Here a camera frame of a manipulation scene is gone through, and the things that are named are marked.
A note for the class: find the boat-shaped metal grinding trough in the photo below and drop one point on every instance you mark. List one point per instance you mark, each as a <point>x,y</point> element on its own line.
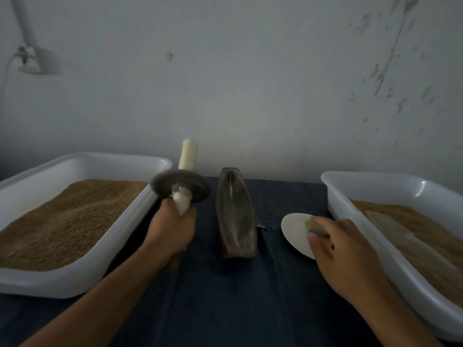
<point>236,220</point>

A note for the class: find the white round plate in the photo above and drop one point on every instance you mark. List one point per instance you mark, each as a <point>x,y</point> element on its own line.
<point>293,231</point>

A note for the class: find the white plastic tub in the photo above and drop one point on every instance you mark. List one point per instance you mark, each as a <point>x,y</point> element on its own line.
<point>119,242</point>
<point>347,206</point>

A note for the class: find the person's right hand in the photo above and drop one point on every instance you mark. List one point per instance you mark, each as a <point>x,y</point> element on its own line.
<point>351,263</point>

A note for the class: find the person's left hand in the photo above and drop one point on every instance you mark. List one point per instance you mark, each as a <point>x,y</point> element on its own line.
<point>170,231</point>

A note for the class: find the dark blue table cloth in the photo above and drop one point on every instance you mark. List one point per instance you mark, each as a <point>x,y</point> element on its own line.
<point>246,307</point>

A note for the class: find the large brown grain heap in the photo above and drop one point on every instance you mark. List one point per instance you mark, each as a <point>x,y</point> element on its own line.
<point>434,231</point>
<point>65,224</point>

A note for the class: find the person's left forearm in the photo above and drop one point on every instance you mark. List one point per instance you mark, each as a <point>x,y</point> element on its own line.
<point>101,307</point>

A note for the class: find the white wall conduit pipe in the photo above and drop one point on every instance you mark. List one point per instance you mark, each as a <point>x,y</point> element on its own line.
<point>22,21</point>

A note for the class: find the white wall socket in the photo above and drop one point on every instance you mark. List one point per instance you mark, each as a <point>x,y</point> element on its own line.
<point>29,60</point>

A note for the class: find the white plastic scoop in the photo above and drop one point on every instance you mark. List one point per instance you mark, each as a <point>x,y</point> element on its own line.
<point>412,245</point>

